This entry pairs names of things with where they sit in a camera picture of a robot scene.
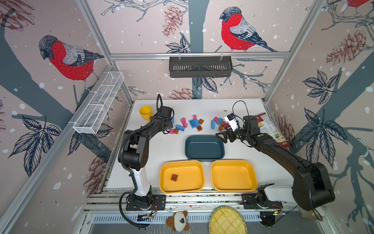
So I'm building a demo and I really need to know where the blue long lego brick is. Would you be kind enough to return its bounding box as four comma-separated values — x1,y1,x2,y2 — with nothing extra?
175,125,185,132

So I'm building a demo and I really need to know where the large blue lego brick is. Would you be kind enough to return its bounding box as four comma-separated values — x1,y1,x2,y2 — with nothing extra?
189,119,200,128

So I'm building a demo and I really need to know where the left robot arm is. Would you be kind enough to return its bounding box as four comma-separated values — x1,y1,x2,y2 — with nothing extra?
117,106,174,209

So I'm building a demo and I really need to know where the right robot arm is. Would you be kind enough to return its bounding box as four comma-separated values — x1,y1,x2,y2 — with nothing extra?
216,116,336,211

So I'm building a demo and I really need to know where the blue lego brick right group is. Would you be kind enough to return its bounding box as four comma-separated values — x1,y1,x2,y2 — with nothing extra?
216,118,224,125

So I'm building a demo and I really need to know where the snack package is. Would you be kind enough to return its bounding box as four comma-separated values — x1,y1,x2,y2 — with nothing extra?
255,113,291,148

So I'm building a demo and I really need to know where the blue upright lego brick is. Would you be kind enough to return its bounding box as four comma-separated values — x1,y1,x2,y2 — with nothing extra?
210,120,216,130

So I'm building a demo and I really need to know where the yellow plastic goblet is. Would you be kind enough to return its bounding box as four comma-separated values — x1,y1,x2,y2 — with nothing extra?
139,106,153,121

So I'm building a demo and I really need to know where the dark teal tray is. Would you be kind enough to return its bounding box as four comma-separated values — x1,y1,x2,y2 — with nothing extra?
185,135,225,162

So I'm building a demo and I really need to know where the right yellow tray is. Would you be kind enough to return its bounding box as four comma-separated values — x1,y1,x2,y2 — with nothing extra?
210,160,258,192

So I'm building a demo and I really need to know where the yellow tray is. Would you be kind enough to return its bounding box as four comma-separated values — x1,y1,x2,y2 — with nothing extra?
210,160,258,192
159,160,205,194

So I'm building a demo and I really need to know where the black hanging basket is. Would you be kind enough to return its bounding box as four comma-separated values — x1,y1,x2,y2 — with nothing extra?
169,56,233,78

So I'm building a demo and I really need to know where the left yellow tray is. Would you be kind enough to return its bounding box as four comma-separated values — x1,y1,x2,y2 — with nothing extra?
159,160,205,194

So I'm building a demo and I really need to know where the woven bamboo plate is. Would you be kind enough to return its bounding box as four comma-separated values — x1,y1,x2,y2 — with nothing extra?
209,206,248,234

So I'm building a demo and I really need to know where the plush toy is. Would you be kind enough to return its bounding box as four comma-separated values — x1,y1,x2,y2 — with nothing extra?
166,211,190,232

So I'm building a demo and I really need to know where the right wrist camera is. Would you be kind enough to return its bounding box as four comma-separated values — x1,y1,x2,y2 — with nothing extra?
225,113,239,131

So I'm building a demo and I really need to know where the white wire basket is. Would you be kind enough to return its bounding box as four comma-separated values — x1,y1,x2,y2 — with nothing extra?
73,71,124,134

